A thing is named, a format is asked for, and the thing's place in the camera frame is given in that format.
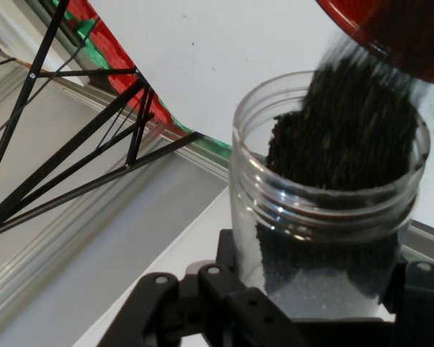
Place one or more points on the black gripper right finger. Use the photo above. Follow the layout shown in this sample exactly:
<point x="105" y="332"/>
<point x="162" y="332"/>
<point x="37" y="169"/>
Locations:
<point x="419" y="300"/>

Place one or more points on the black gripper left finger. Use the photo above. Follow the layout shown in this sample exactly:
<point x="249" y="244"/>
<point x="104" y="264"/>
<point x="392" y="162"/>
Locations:
<point x="188" y="311"/>

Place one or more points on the clear plastic jar with seeds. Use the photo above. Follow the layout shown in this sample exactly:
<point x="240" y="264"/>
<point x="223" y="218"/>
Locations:
<point x="260" y="202"/>

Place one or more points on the red bowl with black rim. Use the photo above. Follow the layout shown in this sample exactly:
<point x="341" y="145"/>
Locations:
<point x="383" y="47"/>

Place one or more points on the red foam floor tiles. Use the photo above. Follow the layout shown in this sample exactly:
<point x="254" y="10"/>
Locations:
<point x="112" y="43"/>

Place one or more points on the black tripod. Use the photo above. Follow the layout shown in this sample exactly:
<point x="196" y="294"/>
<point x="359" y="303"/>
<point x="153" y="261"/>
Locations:
<point x="32" y="77"/>

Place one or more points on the aluminium rail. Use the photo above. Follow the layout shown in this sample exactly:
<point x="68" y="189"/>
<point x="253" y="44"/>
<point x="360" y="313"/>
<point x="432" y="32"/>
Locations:
<point x="206" y="164"/>

